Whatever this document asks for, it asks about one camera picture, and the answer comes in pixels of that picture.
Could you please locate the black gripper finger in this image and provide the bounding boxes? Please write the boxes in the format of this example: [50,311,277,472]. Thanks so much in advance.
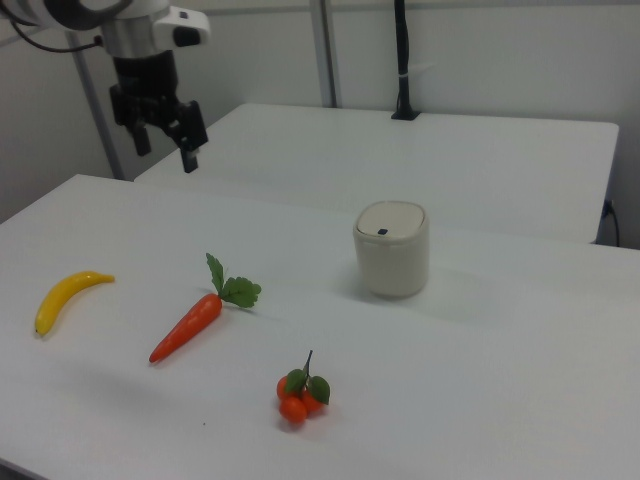
[167,99,209,174]
[132,118,153,157]

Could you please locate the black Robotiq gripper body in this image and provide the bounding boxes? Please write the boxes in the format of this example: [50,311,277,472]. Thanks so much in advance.
[109,49,180,132]

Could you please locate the cream garbage bin with lid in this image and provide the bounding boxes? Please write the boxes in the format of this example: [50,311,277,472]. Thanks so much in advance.
[352,200,431,300]

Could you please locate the yellow plastic banana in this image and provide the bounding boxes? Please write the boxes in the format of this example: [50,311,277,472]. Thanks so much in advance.
[34,270,116,338]

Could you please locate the orange plastic carrot green leaves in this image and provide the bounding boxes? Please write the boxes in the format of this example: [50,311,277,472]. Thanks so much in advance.
[148,252,263,364]

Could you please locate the small orange fruit cluster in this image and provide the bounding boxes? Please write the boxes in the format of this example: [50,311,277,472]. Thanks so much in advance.
[276,349,331,425]

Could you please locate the grey metal partition post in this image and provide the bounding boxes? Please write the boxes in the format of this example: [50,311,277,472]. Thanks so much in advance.
[309,0,346,109]
[69,34,126,181]

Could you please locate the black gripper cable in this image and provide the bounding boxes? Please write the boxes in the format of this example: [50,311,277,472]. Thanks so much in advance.
[0,9,106,54]

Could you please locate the black camera pole with base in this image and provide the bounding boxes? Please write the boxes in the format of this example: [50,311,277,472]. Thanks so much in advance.
[389,0,422,121]

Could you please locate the black wall cable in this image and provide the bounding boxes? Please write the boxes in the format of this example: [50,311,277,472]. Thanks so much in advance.
[602,198,622,247]

